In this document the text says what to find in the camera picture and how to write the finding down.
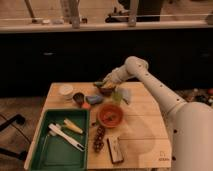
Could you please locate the green pepper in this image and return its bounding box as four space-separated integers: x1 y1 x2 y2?
93 81 105 88

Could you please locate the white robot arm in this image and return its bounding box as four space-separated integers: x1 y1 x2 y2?
104 56 213 171

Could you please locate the green plastic cup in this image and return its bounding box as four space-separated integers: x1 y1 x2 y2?
111 91 123 105

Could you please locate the small dark metal cup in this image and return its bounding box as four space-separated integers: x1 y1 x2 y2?
73 92 84 106

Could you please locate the white cup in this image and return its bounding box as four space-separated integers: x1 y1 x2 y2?
59 85 74 100

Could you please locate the dark red bowl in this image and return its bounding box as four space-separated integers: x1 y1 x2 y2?
98 84 116 96

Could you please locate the grey blue cloth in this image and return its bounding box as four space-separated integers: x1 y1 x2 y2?
120 88 131 104

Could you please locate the orange bowl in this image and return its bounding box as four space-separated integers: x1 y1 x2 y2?
97 103 124 128

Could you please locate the small orange fruit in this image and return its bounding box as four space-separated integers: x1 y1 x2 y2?
82 102 91 110

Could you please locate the yellow corn cob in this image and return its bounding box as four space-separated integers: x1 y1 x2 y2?
64 119 83 134

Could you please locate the bunch of dark grapes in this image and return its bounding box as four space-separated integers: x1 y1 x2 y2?
93 126 106 153

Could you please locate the white kitchen utensil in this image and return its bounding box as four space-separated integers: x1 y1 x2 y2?
48 124 85 152

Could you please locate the green plastic tray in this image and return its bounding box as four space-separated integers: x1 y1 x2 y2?
29 109 90 171

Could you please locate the black chair base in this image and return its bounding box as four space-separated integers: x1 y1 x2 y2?
0 114 29 161

